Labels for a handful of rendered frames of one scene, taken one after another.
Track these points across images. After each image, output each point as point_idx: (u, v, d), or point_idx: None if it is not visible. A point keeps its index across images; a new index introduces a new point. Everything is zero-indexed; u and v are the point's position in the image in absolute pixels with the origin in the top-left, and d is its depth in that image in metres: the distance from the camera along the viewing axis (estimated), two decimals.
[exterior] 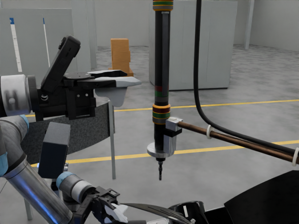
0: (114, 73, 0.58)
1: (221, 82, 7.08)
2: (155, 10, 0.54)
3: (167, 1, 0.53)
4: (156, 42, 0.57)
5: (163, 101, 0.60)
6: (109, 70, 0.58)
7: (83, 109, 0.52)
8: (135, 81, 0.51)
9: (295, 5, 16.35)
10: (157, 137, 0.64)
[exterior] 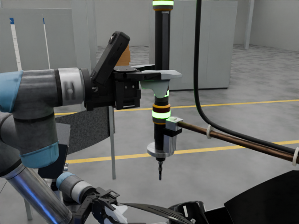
0: (152, 67, 0.63)
1: (221, 82, 7.08)
2: (155, 10, 0.54)
3: (167, 1, 0.53)
4: (156, 41, 0.57)
5: (163, 101, 0.60)
6: (148, 65, 0.62)
7: (128, 100, 0.56)
8: (177, 74, 0.55)
9: (295, 5, 16.35)
10: (157, 137, 0.64)
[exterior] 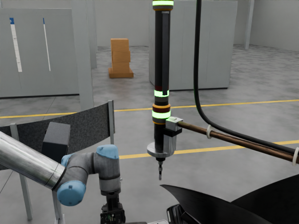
0: None
1: (221, 82, 7.08)
2: (155, 10, 0.54)
3: (167, 1, 0.53)
4: (156, 41, 0.57)
5: (163, 101, 0.60)
6: None
7: None
8: None
9: (295, 5, 16.35)
10: (157, 137, 0.64)
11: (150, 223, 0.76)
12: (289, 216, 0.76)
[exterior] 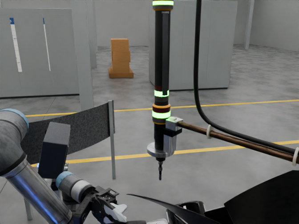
0: None
1: (221, 82, 7.08)
2: (155, 10, 0.54)
3: (167, 1, 0.53)
4: (156, 41, 0.57)
5: (163, 101, 0.60)
6: None
7: None
8: None
9: (295, 5, 16.35)
10: (157, 137, 0.64)
11: (149, 222, 0.78)
12: (294, 214, 0.70)
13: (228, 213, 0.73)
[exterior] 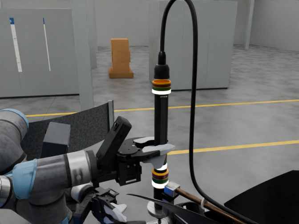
0: None
1: (221, 82, 7.08)
2: (155, 94, 0.60)
3: (166, 88, 0.59)
4: (155, 119, 0.63)
5: (162, 169, 0.66)
6: (152, 138, 0.67)
7: (131, 175, 0.62)
8: (171, 147, 0.64)
9: (295, 5, 16.35)
10: (156, 198, 0.70)
11: (149, 222, 0.78)
12: (294, 214, 0.70)
13: None
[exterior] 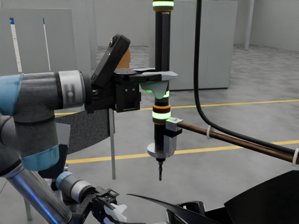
0: None
1: (221, 82, 7.08)
2: (155, 10, 0.54)
3: (168, 2, 0.53)
4: (156, 42, 0.57)
5: (163, 101, 0.60)
6: (153, 68, 0.61)
7: (129, 103, 0.56)
8: (174, 75, 0.58)
9: (295, 5, 16.35)
10: (157, 137, 0.64)
11: None
12: (294, 214, 0.70)
13: (228, 213, 0.73)
